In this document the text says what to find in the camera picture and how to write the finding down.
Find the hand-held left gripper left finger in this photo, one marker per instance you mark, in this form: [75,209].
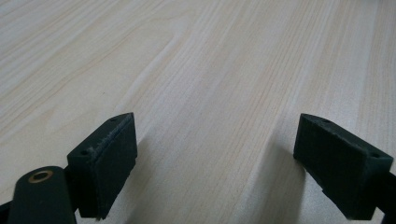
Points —
[106,168]

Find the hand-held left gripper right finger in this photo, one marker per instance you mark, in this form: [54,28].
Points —
[339,161]

